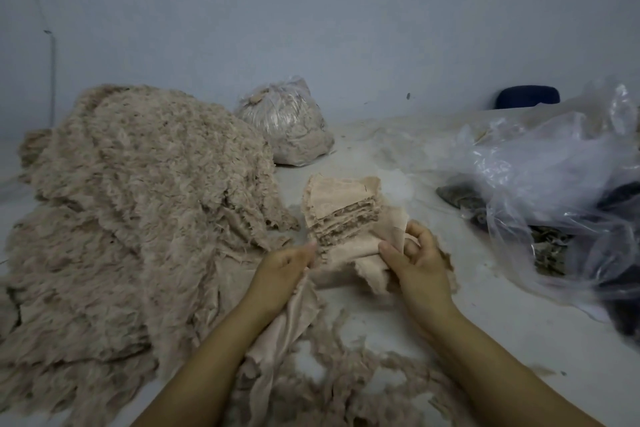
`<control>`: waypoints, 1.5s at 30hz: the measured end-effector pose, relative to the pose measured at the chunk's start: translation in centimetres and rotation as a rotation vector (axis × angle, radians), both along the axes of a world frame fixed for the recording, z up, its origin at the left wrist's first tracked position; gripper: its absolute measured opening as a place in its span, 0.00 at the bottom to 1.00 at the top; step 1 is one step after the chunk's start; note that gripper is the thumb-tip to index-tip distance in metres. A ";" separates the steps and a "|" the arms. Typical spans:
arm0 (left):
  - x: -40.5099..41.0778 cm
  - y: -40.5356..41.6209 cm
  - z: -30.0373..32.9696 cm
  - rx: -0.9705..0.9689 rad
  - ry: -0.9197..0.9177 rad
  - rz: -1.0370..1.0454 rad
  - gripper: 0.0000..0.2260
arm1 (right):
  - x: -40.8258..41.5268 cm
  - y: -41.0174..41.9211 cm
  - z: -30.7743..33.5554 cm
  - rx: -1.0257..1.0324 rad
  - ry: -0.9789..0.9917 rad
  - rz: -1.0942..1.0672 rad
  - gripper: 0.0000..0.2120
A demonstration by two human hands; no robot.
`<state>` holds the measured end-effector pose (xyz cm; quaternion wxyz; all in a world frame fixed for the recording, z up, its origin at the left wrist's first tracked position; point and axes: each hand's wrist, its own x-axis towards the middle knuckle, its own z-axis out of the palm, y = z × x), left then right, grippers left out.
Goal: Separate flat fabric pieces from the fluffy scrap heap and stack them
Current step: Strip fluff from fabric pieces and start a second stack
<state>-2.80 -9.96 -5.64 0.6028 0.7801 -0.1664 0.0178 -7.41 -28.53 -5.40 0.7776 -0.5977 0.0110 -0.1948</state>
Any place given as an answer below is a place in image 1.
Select beige scrap strips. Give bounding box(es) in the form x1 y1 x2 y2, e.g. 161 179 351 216
215 252 481 427

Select blue chair back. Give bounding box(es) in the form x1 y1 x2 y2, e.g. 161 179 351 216
494 84 562 109

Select clear bag of beige scraps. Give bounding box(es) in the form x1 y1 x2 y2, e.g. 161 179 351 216
236 76 337 167

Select stack of sorted beige pieces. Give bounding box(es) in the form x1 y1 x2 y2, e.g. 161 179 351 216
302 174 386 248

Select person's left hand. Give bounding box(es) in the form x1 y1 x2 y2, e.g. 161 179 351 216
240 242 319 328

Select person's right hand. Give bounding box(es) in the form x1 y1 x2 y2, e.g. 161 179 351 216
378 220 459 335

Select beige fabric piece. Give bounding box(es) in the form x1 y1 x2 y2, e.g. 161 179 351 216
312 203 421 298

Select person's left forearm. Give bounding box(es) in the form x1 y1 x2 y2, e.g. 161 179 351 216
130 306 281 427

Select person's right forearm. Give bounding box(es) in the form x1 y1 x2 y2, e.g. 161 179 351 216
420 306 606 427

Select large clear plastic bag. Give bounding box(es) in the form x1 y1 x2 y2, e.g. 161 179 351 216
440 79 640 343

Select large pile beige fabric scraps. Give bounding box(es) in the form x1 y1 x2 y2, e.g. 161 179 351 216
0 83 301 427

